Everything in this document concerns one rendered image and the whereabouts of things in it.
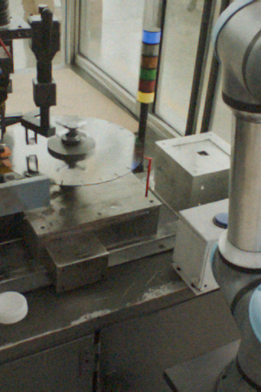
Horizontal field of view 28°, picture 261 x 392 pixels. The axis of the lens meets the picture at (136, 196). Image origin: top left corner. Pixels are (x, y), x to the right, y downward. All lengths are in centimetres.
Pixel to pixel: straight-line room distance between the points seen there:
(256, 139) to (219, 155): 60
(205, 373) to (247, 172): 40
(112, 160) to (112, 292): 29
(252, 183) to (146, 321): 51
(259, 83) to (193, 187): 66
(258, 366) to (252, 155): 33
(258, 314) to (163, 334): 48
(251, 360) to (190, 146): 67
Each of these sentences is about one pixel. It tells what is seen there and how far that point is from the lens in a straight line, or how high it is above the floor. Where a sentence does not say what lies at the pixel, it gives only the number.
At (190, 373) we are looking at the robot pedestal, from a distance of 102.
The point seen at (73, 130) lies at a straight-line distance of 119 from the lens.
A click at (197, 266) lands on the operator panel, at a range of 112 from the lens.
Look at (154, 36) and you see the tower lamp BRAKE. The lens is 136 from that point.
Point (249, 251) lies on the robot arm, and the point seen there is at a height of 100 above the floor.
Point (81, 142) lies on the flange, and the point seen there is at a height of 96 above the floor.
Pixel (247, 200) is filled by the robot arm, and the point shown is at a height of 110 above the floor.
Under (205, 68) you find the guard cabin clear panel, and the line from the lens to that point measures 153.
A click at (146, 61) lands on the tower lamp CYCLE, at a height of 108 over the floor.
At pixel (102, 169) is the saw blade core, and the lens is 114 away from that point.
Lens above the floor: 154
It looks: 34 degrees down
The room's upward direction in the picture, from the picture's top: 6 degrees clockwise
